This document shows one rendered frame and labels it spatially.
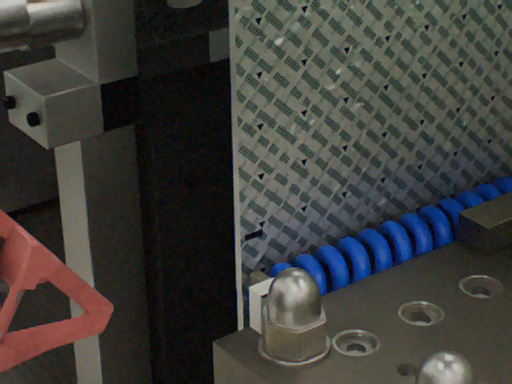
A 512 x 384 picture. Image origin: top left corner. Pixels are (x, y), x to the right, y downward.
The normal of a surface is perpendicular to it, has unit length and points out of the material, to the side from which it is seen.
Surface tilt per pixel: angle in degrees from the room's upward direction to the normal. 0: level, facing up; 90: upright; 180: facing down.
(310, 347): 90
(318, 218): 90
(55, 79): 0
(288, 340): 90
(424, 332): 0
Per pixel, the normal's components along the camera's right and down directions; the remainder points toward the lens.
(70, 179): -0.82, 0.26
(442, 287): -0.03, -0.91
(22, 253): -0.71, -0.26
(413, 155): 0.57, 0.33
